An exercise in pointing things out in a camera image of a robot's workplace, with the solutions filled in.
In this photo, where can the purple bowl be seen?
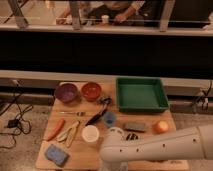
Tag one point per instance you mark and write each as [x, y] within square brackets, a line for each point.
[66, 92]

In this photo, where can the light blue towel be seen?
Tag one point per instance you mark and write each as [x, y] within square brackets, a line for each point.
[117, 166]

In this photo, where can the black handled kitchen tool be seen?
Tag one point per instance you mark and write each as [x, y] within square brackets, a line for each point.
[104, 101]

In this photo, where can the metal can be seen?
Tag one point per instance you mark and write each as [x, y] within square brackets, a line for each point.
[132, 136]

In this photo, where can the red bowl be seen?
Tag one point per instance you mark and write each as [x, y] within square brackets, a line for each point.
[91, 91]

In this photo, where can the silver fork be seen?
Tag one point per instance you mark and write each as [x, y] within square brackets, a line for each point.
[70, 112]

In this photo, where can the orange fruit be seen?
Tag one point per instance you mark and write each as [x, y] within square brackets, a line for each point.
[161, 127]

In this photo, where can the orange carrot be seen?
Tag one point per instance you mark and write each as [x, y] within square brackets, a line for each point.
[56, 130]

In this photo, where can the yellow tongs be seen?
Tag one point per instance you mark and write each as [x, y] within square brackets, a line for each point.
[68, 135]

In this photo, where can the blue sponge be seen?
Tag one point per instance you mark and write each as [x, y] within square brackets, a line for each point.
[56, 155]

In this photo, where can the green plastic tray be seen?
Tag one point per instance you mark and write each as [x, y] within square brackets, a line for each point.
[141, 95]

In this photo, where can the small blue cup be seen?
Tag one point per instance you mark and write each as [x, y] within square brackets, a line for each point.
[109, 119]

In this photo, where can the wooden cutting board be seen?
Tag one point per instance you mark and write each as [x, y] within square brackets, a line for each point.
[85, 157]

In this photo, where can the seated person in background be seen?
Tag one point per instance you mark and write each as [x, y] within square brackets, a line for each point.
[119, 12]

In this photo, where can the black power adapter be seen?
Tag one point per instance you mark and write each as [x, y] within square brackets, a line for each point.
[13, 123]

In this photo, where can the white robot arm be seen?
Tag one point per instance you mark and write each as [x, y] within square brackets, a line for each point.
[189, 143]

